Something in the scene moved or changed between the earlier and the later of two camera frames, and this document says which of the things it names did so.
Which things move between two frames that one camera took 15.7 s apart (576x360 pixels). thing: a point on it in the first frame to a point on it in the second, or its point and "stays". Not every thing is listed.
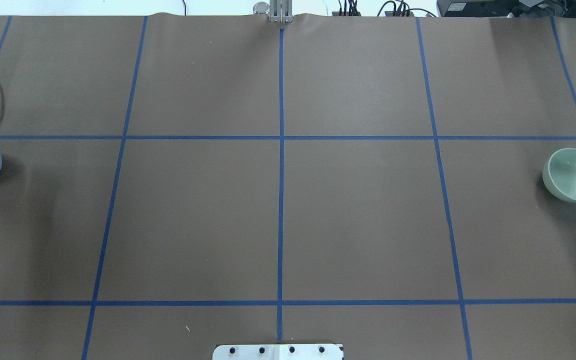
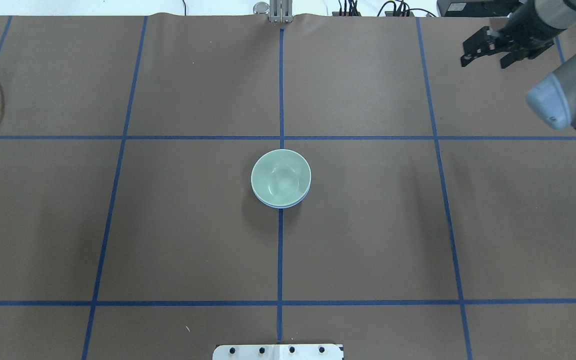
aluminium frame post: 281,11 stays
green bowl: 575,175 to 281,177
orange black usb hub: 353,11 stays
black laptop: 517,8 stays
